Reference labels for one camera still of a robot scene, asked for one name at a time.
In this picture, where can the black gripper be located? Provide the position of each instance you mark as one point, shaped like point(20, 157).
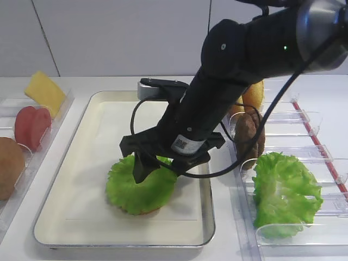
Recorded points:
point(184, 152)

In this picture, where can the green lettuce leaf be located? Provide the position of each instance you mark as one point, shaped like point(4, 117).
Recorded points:
point(120, 178)
point(286, 194)

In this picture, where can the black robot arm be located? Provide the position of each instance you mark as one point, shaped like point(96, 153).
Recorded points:
point(305, 36)

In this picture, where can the red tomato slice right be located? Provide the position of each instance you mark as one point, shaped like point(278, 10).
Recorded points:
point(41, 120)

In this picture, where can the red tomato slice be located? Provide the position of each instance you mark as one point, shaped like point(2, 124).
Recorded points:
point(41, 120)
point(22, 125)

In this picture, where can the brown meat patty left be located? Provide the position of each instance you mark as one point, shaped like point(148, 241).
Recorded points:
point(246, 127)

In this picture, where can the brown meat patty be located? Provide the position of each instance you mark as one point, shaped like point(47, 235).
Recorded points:
point(246, 127)
point(259, 146)

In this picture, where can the brown meat patty right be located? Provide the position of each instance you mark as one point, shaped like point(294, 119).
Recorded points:
point(259, 146)

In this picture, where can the red tomato slice left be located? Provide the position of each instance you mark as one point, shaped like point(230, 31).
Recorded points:
point(22, 125)

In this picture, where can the yellow cheese slice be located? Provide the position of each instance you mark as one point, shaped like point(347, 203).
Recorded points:
point(45, 92)

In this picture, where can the green lettuce leaf in rack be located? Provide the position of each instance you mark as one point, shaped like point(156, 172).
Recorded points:
point(286, 194)

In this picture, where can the toasted bun bottom slice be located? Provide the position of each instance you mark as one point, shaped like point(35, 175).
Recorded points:
point(138, 202)

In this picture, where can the white paper tray liner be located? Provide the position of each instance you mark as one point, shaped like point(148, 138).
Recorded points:
point(97, 152)

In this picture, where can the cream metal tray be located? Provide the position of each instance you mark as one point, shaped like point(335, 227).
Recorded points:
point(54, 230)

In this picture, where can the sesame bun slice right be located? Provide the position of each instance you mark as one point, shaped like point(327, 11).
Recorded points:
point(254, 95)

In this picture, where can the brown bun on left rack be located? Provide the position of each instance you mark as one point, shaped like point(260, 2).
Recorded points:
point(12, 165)

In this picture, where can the clear acrylic left rack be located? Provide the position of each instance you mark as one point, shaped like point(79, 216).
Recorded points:
point(10, 106)

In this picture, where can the clear acrylic rack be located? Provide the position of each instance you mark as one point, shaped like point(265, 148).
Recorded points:
point(10, 106)
point(326, 237)

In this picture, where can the clear acrylic right rack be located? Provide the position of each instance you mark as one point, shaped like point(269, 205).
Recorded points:
point(326, 237)

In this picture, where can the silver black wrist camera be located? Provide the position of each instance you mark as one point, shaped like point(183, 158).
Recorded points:
point(161, 89)

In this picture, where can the red rack rail strip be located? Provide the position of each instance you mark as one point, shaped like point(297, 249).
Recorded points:
point(334, 173)

